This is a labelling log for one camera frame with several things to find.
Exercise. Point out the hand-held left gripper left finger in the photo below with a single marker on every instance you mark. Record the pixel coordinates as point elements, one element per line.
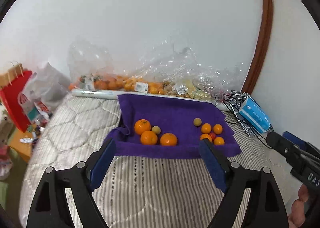
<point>102,163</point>

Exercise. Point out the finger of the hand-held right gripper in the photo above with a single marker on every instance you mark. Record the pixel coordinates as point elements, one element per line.
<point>282,145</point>
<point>295,139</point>

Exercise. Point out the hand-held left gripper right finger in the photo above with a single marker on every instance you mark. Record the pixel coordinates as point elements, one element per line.
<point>212,165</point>

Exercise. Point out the small orange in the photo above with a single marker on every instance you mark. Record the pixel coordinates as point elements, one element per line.
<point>217,129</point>
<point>205,136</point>
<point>206,128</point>
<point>219,141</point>

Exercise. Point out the small red tomato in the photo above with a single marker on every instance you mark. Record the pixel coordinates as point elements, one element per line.
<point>213,135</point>

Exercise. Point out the small yellow-green fruit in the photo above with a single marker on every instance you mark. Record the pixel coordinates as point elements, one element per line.
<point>197,122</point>
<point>156,129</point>

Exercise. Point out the large orange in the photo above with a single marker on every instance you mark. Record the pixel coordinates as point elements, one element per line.
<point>168,140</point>
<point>142,126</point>
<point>149,138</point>

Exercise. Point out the purple towel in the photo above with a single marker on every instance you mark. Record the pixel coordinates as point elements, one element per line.
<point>170,112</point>

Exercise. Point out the person's right hand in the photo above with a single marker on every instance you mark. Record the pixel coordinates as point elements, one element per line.
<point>298,205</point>

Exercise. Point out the blue tissue pack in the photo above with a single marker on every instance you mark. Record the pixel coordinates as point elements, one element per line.
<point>256,115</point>

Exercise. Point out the striped mattress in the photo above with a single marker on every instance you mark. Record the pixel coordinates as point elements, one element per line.
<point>155,193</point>

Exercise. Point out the white wrapper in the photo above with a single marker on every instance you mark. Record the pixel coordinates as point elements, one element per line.
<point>26,140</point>

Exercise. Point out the red white packet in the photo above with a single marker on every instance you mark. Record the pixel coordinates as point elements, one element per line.
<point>42,107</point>

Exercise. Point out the wooden side table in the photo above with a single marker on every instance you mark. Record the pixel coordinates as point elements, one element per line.
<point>20,149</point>

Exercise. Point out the teal white packet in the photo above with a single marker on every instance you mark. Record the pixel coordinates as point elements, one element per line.
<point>32,114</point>

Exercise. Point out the white plastic bag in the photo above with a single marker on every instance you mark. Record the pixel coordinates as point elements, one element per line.
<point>50,85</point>

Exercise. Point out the clear bag of oranges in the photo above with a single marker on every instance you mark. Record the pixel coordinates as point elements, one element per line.
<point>150,77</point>
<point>92,67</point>

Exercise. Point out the red paper bag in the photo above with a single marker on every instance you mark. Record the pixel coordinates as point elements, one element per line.
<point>12,107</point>

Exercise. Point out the light wooden furniture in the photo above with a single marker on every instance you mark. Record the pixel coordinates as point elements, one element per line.
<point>7,79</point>

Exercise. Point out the brown wooden door frame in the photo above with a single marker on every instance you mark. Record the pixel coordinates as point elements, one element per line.
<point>266,30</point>

